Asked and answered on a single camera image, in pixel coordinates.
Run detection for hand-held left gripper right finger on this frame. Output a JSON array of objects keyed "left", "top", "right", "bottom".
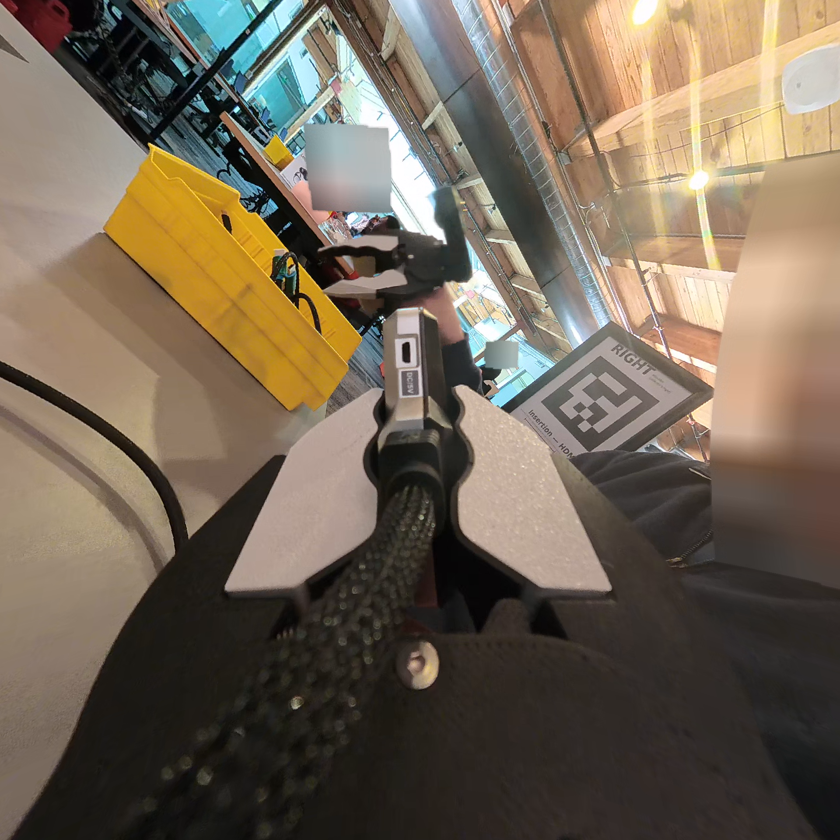
[{"left": 449, "top": 385, "right": 613, "bottom": 622}]

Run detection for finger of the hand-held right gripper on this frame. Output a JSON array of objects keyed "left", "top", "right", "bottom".
[
  {"left": 322, "top": 271, "right": 408, "bottom": 299},
  {"left": 318, "top": 235, "right": 401, "bottom": 261}
]

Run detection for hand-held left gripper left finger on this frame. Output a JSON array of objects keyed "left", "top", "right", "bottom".
[{"left": 224, "top": 388, "right": 388, "bottom": 614}]

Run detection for braided HDMI cable green plugs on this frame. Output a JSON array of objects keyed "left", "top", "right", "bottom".
[{"left": 271, "top": 249, "right": 324, "bottom": 337}]

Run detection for black switch pigtail cable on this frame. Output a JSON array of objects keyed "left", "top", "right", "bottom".
[{"left": 0, "top": 360, "right": 455, "bottom": 840}]

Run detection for yellow plastic bin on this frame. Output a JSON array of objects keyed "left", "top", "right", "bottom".
[{"left": 104, "top": 143, "right": 363, "bottom": 412}]

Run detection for person's right forearm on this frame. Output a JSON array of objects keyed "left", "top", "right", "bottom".
[{"left": 440, "top": 333, "right": 487, "bottom": 398}]

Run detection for person's right hand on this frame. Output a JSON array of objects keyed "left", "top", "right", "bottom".
[{"left": 423, "top": 285, "right": 465, "bottom": 347}]

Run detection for wooden desk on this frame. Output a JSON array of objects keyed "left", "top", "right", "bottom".
[{"left": 220, "top": 112, "right": 358, "bottom": 280}]

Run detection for framed marker sign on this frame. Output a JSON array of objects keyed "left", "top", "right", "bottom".
[{"left": 502, "top": 322, "right": 715, "bottom": 455}]

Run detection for red storage tote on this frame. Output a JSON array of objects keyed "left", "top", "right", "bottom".
[{"left": 13, "top": 0, "right": 73, "bottom": 40}]

